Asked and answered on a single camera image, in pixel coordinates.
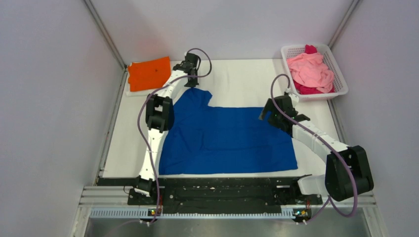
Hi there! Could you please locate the blue printed t-shirt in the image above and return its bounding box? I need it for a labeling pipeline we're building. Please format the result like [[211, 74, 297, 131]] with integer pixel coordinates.
[[159, 88, 297, 175]]

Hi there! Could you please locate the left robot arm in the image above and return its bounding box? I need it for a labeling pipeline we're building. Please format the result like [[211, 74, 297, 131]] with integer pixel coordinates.
[[133, 51, 201, 204]]

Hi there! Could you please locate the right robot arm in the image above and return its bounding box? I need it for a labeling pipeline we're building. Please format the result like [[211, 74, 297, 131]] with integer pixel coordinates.
[[259, 93, 375, 203]]

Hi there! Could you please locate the magenta t-shirt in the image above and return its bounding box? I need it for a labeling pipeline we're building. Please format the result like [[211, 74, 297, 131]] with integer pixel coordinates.
[[293, 44, 335, 95]]

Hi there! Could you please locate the pink t-shirt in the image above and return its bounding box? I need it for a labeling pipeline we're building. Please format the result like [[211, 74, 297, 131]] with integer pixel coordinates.
[[287, 51, 335, 94]]

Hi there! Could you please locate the folded orange t-shirt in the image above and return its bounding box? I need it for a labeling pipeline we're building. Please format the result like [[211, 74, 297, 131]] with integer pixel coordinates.
[[127, 56, 171, 92]]

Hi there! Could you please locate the folded white t-shirt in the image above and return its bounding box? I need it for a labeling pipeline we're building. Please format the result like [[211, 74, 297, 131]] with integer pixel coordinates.
[[125, 88, 161, 97]]

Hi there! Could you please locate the white plastic basket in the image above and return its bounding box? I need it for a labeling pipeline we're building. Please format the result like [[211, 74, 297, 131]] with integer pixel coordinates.
[[281, 44, 348, 102]]

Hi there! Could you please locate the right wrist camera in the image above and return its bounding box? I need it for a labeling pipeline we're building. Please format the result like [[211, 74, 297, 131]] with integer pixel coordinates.
[[288, 93, 299, 107]]

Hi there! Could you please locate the white cable duct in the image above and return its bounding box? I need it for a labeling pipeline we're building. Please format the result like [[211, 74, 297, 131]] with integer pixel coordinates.
[[89, 207, 308, 219]]

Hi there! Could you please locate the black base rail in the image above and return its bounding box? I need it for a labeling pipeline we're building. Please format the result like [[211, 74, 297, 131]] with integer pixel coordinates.
[[127, 176, 323, 215]]

